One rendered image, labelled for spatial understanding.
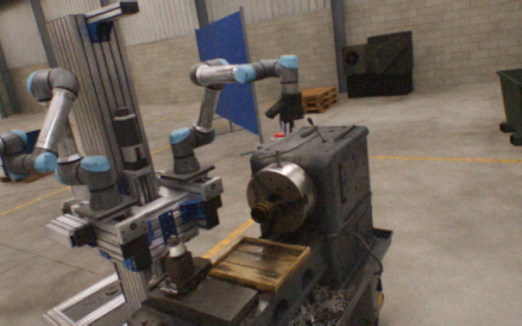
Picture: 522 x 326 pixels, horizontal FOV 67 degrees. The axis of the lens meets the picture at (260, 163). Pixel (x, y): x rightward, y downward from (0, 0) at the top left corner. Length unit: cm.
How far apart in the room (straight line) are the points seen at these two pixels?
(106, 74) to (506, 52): 1020
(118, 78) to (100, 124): 26
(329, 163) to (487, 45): 976
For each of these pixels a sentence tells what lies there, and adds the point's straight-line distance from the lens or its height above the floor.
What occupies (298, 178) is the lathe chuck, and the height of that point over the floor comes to 119.
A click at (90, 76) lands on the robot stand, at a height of 175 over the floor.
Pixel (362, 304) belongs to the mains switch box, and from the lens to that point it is 245.
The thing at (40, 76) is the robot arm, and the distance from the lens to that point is 196.
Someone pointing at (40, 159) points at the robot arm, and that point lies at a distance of 172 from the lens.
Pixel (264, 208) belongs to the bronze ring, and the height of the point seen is 111.
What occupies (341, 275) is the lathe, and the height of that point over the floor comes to 62.
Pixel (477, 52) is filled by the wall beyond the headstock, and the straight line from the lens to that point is 1139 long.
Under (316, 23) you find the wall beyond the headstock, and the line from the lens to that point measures 1241.
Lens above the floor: 178
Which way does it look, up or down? 17 degrees down
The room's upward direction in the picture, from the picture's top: 9 degrees counter-clockwise
